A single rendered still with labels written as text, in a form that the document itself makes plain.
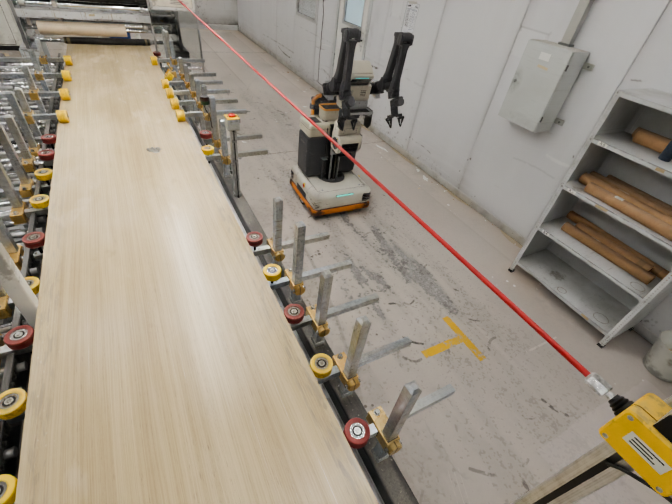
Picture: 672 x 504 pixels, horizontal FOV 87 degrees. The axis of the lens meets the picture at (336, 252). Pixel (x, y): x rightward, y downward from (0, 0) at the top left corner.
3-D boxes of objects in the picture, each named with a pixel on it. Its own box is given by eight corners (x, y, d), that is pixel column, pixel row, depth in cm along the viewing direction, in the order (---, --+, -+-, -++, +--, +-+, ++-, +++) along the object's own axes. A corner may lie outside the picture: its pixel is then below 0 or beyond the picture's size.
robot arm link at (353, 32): (353, 22, 238) (340, 21, 234) (362, 30, 230) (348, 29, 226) (340, 88, 270) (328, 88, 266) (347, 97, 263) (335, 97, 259)
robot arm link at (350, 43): (358, 29, 235) (343, 28, 230) (362, 31, 231) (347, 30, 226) (348, 96, 262) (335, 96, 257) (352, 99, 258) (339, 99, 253)
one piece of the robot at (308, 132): (295, 176, 368) (299, 92, 314) (341, 170, 390) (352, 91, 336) (307, 192, 346) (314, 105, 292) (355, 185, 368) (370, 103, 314)
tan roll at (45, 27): (175, 37, 424) (174, 25, 416) (177, 39, 416) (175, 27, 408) (27, 32, 364) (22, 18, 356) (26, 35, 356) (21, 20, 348)
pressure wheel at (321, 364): (322, 393, 126) (325, 376, 118) (303, 382, 128) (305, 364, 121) (333, 376, 131) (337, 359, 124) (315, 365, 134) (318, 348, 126)
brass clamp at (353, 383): (343, 358, 139) (345, 350, 136) (360, 387, 131) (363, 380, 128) (329, 363, 137) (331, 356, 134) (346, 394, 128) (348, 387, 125)
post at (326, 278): (318, 345, 159) (329, 268, 128) (321, 351, 157) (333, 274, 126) (311, 347, 158) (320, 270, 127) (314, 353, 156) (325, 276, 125)
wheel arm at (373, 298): (374, 298, 164) (376, 291, 162) (378, 303, 162) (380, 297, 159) (286, 327, 146) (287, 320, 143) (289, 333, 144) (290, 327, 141)
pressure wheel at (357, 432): (369, 450, 113) (376, 435, 106) (348, 463, 109) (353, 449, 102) (355, 427, 118) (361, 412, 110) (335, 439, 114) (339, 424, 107)
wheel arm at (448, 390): (446, 388, 131) (450, 382, 128) (452, 396, 129) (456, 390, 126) (345, 440, 113) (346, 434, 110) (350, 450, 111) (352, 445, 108)
